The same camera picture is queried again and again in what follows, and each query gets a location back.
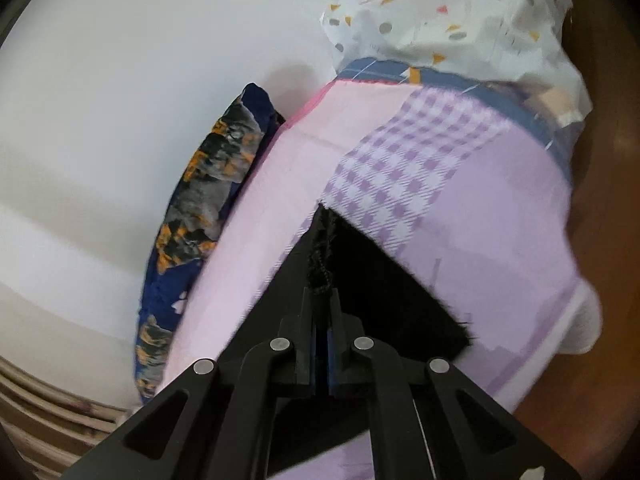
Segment black pants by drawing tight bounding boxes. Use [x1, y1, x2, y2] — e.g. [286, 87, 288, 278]
[221, 207, 471, 479]

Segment beige wooden headboard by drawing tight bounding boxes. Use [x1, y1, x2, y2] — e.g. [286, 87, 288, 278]
[1, 359, 128, 479]

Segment pink purple checked bedsheet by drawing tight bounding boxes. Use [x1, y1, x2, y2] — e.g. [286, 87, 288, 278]
[159, 58, 601, 479]

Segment blue floral plush blanket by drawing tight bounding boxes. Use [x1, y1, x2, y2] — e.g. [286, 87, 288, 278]
[134, 82, 284, 403]

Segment white confetti patterned duvet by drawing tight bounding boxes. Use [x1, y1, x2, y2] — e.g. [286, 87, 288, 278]
[321, 0, 592, 120]

